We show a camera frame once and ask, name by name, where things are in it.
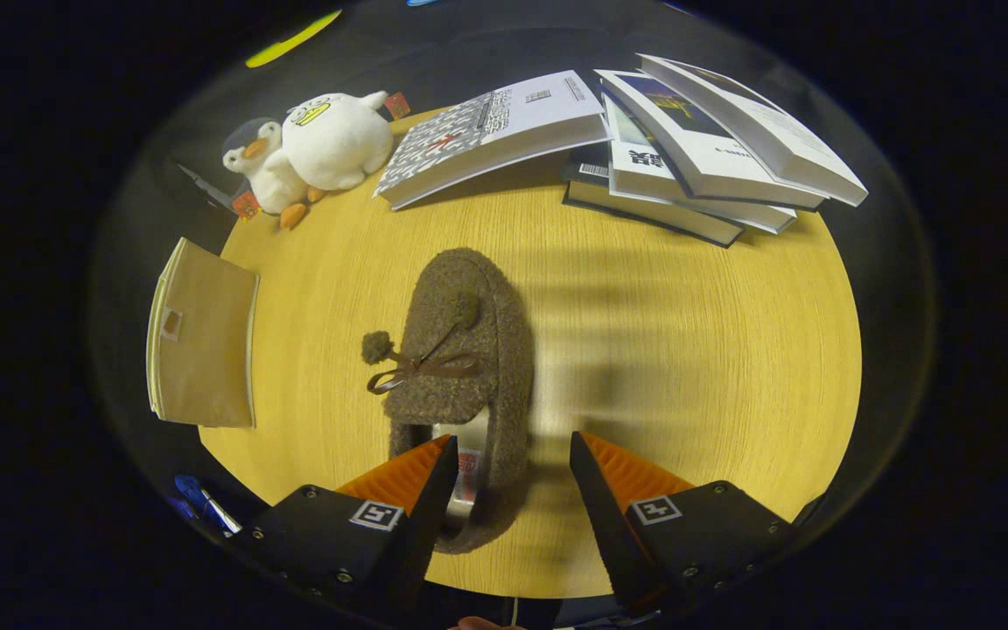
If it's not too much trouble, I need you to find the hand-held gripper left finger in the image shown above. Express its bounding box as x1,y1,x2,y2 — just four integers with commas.
224,433,461,627

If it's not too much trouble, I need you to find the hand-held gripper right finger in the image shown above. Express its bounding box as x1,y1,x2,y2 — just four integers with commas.
568,430,801,618

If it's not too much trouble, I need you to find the brown fuzzy shoe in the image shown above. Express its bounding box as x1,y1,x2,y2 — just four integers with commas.
360,247,536,555

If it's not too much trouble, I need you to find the beige fabric storage box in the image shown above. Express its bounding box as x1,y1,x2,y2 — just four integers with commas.
145,236,260,430

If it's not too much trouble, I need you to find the blue cloth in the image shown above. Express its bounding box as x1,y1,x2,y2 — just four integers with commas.
173,474,218,522

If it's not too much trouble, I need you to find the white book with black print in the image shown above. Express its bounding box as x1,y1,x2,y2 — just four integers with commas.
603,92,798,235

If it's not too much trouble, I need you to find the penguin plush toy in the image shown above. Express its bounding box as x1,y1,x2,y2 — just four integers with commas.
221,118,326,231

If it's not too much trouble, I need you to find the white duck plush toy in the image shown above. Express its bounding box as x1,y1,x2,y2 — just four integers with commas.
281,90,413,192

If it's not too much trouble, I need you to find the grey patterned cover book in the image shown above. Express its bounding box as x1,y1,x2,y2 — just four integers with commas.
373,70,612,211

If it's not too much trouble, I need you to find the white book with dark photo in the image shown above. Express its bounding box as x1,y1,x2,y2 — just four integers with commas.
638,54,869,208

